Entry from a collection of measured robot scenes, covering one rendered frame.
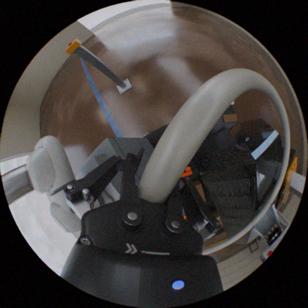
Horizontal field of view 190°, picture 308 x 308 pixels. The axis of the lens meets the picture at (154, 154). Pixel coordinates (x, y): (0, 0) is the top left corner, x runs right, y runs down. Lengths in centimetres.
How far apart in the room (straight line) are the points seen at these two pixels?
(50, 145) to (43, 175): 11
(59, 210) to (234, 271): 579
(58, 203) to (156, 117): 121
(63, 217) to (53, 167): 17
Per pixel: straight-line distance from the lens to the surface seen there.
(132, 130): 131
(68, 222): 39
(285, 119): 33
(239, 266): 578
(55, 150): 41
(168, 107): 127
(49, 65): 614
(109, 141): 51
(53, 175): 38
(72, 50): 102
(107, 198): 48
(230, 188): 63
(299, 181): 165
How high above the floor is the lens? 120
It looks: 76 degrees down
